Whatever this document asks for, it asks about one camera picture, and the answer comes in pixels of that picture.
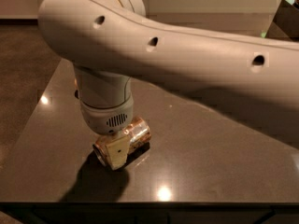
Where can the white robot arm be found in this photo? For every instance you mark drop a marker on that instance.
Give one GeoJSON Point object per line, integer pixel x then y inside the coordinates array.
{"type": "Point", "coordinates": [111, 41]}

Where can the dark box at corner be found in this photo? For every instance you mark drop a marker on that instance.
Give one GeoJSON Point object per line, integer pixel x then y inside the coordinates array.
{"type": "Point", "coordinates": [285, 24]}

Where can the orange metallic soda can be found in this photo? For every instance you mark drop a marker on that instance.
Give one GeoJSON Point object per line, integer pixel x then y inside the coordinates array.
{"type": "Point", "coordinates": [138, 131]}

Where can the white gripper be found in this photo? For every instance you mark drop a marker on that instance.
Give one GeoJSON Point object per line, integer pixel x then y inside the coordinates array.
{"type": "Point", "coordinates": [104, 119]}

